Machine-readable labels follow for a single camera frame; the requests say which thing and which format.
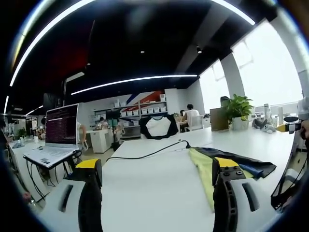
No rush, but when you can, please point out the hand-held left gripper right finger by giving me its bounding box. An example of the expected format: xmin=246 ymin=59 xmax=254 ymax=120
xmin=211 ymin=156 xmax=276 ymax=232

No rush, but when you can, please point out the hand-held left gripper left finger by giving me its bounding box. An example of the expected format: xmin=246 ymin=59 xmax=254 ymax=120
xmin=36 ymin=158 xmax=103 ymax=232

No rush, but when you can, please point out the yellow-green black blue garment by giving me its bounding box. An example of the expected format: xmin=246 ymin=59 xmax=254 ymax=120
xmin=188 ymin=146 xmax=277 ymax=214

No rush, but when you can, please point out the person's right hand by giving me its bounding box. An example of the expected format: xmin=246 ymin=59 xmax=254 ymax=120
xmin=299 ymin=120 xmax=309 ymax=141

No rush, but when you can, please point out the white game controller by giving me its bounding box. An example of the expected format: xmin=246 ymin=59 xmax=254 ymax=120
xmin=261 ymin=124 xmax=277 ymax=134

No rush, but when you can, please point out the black laptop stand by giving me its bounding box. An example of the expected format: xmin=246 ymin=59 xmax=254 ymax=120
xmin=23 ymin=149 xmax=83 ymax=181

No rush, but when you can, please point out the white plant pot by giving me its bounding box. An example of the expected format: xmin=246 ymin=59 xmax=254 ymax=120
xmin=232 ymin=116 xmax=250 ymax=131

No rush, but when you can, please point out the green leafy plant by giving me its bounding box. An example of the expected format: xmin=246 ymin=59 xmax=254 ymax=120
xmin=225 ymin=93 xmax=254 ymax=122

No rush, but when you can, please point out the white cabinet desk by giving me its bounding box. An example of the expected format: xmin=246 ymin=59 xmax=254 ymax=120
xmin=85 ymin=129 xmax=114 ymax=154

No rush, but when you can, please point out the black tripod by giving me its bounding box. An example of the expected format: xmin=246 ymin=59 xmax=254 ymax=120
xmin=106 ymin=110 xmax=123 ymax=152

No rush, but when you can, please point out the brown cardboard box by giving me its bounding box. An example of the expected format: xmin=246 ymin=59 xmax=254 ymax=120
xmin=209 ymin=107 xmax=230 ymax=132

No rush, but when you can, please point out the white laptop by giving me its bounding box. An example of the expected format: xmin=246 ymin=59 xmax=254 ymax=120
xmin=23 ymin=103 xmax=80 ymax=169

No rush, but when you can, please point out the white office chair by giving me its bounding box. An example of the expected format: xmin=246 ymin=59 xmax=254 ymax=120
xmin=187 ymin=115 xmax=205 ymax=132

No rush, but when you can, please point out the small green plant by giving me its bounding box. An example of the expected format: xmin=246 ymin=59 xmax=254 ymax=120
xmin=15 ymin=127 xmax=28 ymax=141

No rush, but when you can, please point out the black and white raglan shirt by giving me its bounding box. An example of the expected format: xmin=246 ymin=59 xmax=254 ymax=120
xmin=140 ymin=115 xmax=180 ymax=141

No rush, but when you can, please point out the shelf of white storage boxes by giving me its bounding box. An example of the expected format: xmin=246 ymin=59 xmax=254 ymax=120
xmin=112 ymin=93 xmax=169 ymax=127

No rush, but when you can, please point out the short ceiling light strip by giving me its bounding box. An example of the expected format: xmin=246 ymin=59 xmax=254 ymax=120
xmin=70 ymin=74 xmax=198 ymax=96

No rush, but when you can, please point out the long curved ceiling light strip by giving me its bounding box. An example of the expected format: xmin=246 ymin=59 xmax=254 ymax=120
xmin=9 ymin=0 xmax=256 ymax=87

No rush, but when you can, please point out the black cable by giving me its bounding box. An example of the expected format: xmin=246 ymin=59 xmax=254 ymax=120
xmin=106 ymin=140 xmax=193 ymax=162

